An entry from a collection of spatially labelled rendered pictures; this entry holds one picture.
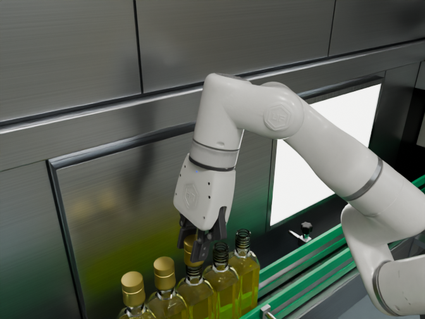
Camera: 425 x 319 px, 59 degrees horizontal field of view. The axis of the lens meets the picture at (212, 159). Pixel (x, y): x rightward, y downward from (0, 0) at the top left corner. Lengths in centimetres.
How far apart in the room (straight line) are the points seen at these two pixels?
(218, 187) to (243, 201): 33
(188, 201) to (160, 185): 12
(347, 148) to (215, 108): 21
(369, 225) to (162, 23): 47
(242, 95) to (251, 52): 27
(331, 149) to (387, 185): 10
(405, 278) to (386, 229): 7
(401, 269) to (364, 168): 17
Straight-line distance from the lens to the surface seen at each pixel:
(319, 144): 64
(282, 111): 52
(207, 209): 57
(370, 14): 110
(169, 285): 66
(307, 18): 90
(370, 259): 70
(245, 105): 53
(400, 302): 68
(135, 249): 77
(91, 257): 73
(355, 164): 59
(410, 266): 66
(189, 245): 65
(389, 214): 62
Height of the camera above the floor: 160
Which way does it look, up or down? 27 degrees down
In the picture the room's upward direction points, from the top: straight up
